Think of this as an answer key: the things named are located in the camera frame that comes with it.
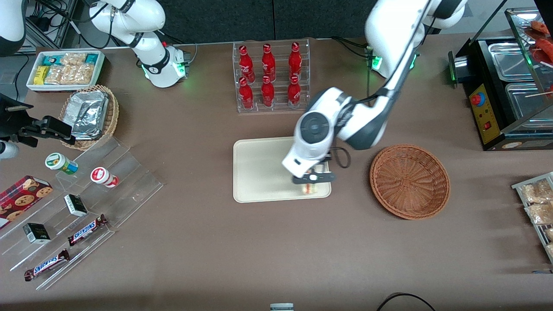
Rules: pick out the wooden skewer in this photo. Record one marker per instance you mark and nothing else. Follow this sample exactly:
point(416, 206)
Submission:
point(538, 93)

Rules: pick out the clear cracker packet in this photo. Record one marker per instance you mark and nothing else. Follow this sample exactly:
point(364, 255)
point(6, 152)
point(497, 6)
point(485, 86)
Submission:
point(72, 58)
point(69, 74)

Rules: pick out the red cola bottle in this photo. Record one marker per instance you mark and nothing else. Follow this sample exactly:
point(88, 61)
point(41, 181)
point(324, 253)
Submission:
point(268, 62)
point(246, 65)
point(268, 93)
point(295, 60)
point(294, 93)
point(246, 95)

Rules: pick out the small black carton box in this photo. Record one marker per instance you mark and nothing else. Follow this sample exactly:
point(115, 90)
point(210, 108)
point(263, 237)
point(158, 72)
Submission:
point(36, 233)
point(75, 205)

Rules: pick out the yellow snack packet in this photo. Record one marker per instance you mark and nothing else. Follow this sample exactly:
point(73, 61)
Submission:
point(40, 74)

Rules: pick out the silver foil packet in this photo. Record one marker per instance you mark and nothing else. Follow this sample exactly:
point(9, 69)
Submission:
point(88, 112)
point(84, 137)

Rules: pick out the green lid sunflower jar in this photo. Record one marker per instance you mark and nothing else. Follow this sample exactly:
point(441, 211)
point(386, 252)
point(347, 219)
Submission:
point(59, 162)

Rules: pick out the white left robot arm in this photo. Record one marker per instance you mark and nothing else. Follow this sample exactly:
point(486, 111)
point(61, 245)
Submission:
point(389, 26)

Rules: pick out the teal snack packet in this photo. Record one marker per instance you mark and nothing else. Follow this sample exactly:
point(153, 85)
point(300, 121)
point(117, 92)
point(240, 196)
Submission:
point(50, 60)
point(91, 58)

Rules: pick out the grey white device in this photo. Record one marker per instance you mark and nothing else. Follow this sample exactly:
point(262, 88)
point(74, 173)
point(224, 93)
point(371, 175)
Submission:
point(281, 307)

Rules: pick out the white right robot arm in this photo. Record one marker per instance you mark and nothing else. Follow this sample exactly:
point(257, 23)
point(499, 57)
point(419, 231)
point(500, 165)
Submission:
point(147, 21)

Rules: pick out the sandwich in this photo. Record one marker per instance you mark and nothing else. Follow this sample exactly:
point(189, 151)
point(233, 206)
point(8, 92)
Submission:
point(310, 189)

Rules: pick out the white snack rack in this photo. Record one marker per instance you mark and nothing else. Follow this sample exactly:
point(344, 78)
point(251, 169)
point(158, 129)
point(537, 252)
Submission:
point(518, 185)

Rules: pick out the red lid jar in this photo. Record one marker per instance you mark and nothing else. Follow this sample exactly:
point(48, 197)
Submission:
point(103, 176)

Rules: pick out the black food warmer machine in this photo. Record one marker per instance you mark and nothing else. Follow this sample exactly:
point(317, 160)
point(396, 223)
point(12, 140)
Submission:
point(488, 125)

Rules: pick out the cream plastic tray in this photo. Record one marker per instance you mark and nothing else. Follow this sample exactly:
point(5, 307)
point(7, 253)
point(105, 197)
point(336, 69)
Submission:
point(263, 172)

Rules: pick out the red tartan cookie box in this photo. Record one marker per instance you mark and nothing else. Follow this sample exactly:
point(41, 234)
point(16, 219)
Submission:
point(21, 198)

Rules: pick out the white snack bin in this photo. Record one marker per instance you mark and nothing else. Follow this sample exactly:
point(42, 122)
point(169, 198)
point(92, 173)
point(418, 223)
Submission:
point(30, 86)

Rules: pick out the light wicker basket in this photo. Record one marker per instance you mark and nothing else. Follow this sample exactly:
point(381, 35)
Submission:
point(111, 116)

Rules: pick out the clear acrylic bottle rack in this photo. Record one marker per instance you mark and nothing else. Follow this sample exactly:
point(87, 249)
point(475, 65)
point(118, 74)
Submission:
point(281, 110)

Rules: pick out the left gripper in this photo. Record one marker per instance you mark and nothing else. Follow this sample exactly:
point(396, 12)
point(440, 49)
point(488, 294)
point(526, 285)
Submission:
point(326, 158)

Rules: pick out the Snickers chocolate bar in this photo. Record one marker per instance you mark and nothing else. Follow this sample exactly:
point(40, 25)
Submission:
point(87, 230)
point(46, 264)

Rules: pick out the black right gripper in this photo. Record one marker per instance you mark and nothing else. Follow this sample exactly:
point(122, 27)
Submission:
point(13, 122)

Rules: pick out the steel warmer pan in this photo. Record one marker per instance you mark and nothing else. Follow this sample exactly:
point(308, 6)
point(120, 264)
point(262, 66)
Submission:
point(512, 60)
point(525, 106)

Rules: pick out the clear fried snack packet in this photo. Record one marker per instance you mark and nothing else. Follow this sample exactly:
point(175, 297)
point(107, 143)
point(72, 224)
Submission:
point(540, 214)
point(538, 192)

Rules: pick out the brown wicker basket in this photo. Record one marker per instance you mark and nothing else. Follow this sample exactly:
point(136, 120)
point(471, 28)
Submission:
point(410, 181)

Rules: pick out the clear acrylic tiered shelf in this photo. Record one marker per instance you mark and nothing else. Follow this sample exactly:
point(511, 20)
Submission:
point(129, 190)

